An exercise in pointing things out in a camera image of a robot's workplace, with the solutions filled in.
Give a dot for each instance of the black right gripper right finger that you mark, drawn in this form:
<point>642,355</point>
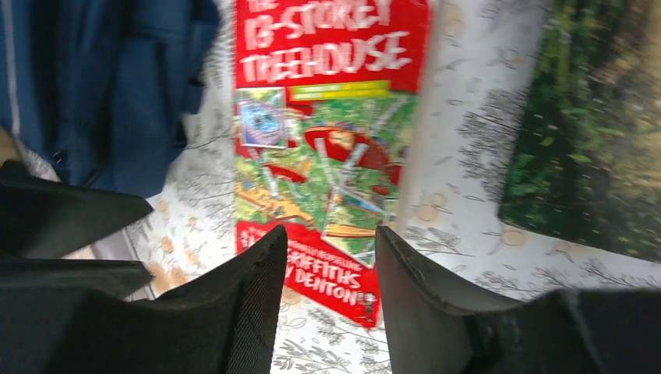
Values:
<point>439,322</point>

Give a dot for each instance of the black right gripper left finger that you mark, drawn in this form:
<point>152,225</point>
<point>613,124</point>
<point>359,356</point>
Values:
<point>221,322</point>

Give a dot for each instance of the dark green gold book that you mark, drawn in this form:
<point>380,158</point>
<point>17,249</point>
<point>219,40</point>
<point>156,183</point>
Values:
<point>586,164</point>

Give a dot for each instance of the navy blue student backpack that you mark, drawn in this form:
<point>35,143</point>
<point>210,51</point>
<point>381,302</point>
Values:
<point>98,89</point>

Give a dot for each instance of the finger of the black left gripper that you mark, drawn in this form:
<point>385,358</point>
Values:
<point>42,219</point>
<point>84,283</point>

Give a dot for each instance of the red Treehouse storybook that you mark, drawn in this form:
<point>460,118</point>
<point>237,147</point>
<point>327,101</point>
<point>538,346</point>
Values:
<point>326,94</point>

